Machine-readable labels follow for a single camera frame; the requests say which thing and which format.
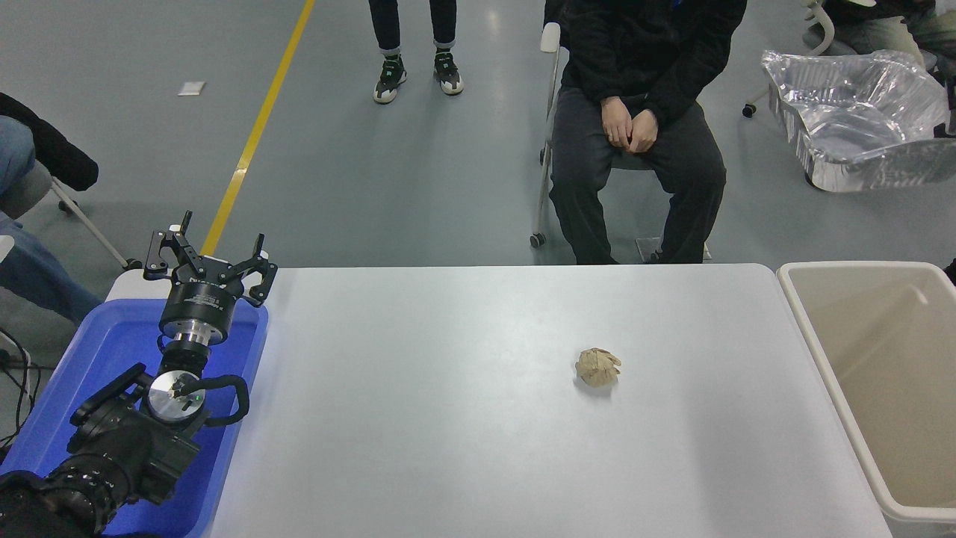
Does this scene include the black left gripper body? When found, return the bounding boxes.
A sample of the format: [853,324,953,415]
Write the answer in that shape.
[159,256,245,335]

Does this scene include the foil tray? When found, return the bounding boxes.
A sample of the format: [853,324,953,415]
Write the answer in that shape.
[762,50,956,193]

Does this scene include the person's right hand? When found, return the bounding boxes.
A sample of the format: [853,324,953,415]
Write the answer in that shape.
[600,97,636,149]

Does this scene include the person's left hand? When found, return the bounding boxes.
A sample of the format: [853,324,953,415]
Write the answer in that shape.
[626,109,659,154]

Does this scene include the blue plastic tray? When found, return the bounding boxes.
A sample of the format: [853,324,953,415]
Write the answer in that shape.
[0,299,270,538]

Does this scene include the grey seat chair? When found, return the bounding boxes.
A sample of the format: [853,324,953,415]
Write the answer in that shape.
[0,161,143,271]

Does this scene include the crumpled tan paper ball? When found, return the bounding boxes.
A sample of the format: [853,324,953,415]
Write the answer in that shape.
[575,347,622,388]

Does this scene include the large pale bin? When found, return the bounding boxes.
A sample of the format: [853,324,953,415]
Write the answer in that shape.
[777,260,956,538]

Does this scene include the black cables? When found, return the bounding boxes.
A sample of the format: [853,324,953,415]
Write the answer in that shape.
[0,329,40,449]

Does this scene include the white frame chair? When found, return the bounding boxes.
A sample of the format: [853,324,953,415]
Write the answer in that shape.
[742,0,837,118]
[529,21,712,264]

